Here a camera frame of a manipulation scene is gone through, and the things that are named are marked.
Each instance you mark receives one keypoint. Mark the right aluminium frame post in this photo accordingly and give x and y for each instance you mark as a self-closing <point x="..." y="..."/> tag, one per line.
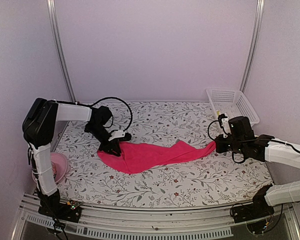
<point x="253" y="44"/>

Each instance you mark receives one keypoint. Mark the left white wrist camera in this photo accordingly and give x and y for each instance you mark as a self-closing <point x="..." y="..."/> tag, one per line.
<point x="121" y="135"/>

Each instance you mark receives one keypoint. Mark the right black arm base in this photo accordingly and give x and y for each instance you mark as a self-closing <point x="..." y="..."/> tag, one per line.
<point x="252" y="211"/>

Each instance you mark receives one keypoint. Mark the pink red towel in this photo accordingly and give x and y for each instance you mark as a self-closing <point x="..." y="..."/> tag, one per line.
<point x="138" y="157"/>

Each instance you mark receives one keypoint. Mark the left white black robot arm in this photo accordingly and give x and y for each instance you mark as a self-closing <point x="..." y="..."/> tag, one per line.
<point x="39" y="128"/>

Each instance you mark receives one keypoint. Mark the aluminium frame post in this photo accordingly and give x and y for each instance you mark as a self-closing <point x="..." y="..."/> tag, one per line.
<point x="253" y="44"/>
<point x="52" y="13"/>

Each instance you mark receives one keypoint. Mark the brown patterned cupcake liner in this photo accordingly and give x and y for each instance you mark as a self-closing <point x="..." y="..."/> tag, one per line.
<point x="54" y="169"/>

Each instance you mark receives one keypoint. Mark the floral patterned table mat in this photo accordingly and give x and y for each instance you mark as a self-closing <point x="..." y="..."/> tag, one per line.
<point x="213" y="180"/>

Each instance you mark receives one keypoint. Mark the pink plastic bowl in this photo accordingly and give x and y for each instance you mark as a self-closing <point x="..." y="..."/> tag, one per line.
<point x="60" y="161"/>

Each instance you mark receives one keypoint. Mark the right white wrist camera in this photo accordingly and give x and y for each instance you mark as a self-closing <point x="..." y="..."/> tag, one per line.
<point x="223" y="120"/>

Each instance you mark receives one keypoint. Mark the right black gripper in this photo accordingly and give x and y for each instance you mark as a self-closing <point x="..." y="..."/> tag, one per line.
<point x="221" y="148"/>

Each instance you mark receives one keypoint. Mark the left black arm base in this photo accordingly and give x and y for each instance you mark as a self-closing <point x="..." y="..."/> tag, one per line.
<point x="52" y="207"/>

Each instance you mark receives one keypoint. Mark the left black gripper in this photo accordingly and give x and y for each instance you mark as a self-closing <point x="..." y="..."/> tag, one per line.
<point x="114" y="144"/>

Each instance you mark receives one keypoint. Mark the left aluminium frame post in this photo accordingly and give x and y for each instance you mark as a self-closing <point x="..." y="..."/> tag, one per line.
<point x="52" y="13"/>

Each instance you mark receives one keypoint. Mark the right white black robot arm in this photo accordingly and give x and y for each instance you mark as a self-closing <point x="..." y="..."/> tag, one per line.
<point x="238" y="138"/>

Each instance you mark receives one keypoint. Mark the aluminium front rail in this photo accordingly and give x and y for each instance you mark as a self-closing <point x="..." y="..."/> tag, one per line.
<point x="101" y="222"/>

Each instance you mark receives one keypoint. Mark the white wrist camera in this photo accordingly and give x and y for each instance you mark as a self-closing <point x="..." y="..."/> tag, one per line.
<point x="121" y="135"/>
<point x="223" y="120"/>

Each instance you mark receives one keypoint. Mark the white plastic mesh basket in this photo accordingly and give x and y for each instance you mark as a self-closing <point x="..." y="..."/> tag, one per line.
<point x="231" y="102"/>

